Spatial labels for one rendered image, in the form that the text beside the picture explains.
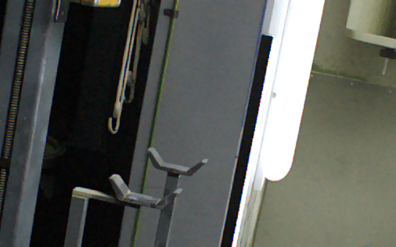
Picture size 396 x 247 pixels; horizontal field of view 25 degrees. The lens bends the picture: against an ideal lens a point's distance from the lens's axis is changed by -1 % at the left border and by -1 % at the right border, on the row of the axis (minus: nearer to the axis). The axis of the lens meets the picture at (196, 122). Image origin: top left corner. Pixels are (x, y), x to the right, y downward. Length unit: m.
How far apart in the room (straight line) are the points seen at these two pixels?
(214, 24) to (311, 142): 1.80
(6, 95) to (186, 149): 0.54
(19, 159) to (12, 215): 0.07
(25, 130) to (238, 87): 0.54
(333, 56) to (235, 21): 1.89
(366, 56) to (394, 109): 0.22
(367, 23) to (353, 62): 0.37
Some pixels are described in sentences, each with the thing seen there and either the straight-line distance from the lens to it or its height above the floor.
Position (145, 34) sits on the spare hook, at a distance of 1.60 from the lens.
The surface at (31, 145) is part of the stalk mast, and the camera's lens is 1.08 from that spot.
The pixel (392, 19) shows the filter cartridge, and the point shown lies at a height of 1.35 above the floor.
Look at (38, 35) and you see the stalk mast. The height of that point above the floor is 1.25.
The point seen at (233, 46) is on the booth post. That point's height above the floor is 1.25.
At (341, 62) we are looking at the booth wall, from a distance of 3.39.
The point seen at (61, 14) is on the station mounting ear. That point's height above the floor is 1.27.
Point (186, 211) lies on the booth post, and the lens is 1.57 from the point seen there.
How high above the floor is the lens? 1.33
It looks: 9 degrees down
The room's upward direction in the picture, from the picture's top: 11 degrees clockwise
